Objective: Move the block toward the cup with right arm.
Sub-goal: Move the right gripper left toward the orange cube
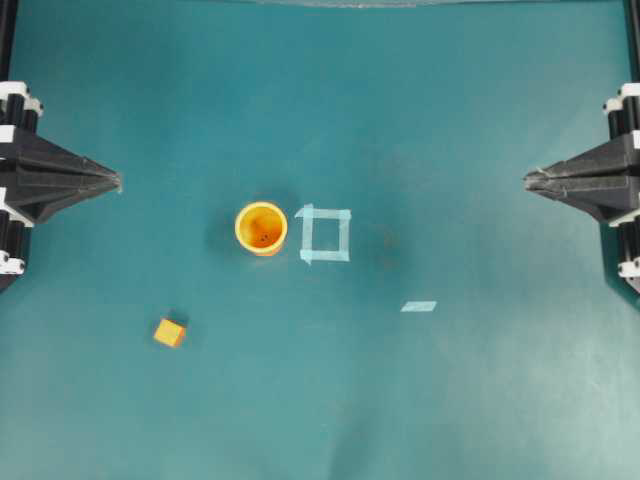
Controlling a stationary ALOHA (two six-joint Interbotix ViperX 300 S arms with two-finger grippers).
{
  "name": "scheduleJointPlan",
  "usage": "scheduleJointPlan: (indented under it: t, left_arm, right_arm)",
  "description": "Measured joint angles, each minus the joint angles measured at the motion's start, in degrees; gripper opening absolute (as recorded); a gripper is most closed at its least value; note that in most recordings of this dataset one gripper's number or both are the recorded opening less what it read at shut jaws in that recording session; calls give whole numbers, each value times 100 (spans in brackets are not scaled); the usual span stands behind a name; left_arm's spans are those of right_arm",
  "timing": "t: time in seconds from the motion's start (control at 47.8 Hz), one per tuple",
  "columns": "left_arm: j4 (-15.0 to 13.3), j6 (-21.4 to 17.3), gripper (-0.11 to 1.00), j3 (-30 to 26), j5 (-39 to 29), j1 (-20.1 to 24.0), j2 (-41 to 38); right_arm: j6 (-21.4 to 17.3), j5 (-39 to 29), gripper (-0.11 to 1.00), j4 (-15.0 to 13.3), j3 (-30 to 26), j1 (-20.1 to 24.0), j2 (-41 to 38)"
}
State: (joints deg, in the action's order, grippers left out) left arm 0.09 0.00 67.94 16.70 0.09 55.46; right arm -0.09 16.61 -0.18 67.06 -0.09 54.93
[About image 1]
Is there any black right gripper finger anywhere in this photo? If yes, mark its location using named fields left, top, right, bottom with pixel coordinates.
left=524, top=175, right=639, bottom=224
left=524, top=130, right=639, bottom=186

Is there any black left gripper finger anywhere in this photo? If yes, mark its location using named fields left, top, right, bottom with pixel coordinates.
left=1, top=125, right=120, bottom=181
left=1, top=174, right=121, bottom=225

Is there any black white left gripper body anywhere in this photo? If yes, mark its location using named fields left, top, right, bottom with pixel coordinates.
left=0, top=79, right=46, bottom=294

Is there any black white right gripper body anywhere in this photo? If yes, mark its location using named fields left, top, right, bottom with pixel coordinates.
left=602, top=82, right=640, bottom=296

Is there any orange wooden block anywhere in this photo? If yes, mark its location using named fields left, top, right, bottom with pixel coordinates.
left=152, top=310, right=189, bottom=349

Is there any orange plastic cup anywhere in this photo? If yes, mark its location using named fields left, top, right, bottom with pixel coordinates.
left=234, top=201, right=288, bottom=257

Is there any light blue tape strip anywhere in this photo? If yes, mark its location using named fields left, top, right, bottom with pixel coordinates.
left=401, top=300, right=437, bottom=313

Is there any light blue tape square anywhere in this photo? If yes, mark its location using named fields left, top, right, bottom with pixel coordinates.
left=295, top=204, right=351, bottom=265

